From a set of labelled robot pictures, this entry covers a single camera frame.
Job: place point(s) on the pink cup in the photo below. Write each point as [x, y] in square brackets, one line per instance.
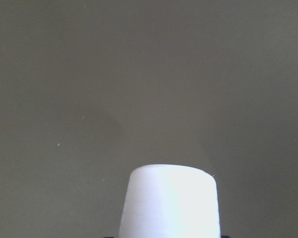
[170, 201]

